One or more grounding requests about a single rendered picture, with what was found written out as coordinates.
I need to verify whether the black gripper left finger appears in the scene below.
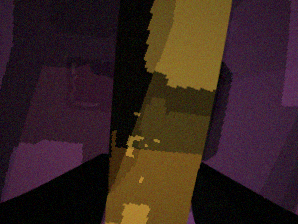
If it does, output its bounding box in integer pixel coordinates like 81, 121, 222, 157
0, 155, 109, 224

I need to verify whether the yellow bar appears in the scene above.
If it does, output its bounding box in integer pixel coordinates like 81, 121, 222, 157
105, 0, 233, 224

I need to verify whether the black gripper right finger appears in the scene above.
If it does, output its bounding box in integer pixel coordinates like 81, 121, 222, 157
190, 161, 298, 224

